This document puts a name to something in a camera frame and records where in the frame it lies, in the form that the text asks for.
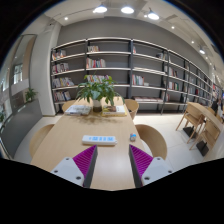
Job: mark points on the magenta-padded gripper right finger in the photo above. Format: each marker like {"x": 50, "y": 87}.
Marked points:
{"x": 151, "y": 168}

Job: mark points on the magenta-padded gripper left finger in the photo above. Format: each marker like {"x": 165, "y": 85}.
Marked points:
{"x": 74, "y": 168}

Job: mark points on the round-backed wooden chair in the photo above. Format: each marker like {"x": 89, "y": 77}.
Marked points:
{"x": 153, "y": 140}
{"x": 132, "y": 106}

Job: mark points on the white power strip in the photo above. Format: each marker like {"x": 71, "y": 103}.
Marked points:
{"x": 99, "y": 140}

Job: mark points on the open magazine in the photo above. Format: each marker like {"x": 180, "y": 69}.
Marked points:
{"x": 77, "y": 110}

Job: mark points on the slatted wooden chair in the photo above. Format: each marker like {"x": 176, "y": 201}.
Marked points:
{"x": 188, "y": 118}
{"x": 208, "y": 131}

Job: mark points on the yellow book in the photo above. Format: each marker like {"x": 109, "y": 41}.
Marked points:
{"x": 113, "y": 115}

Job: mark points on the light wooden side table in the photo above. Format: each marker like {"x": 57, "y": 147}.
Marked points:
{"x": 203, "y": 110}

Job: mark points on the potted green plant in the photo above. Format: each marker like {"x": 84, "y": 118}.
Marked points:
{"x": 98, "y": 90}

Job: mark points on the small green floor plant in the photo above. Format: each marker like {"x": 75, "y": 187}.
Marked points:
{"x": 30, "y": 94}

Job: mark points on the person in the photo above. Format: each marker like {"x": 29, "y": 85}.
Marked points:
{"x": 219, "y": 106}

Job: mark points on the grey bookshelf unit with books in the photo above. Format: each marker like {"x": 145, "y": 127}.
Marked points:
{"x": 150, "y": 63}

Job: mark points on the group of ceiling lights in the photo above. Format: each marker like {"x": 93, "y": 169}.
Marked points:
{"x": 127, "y": 9}

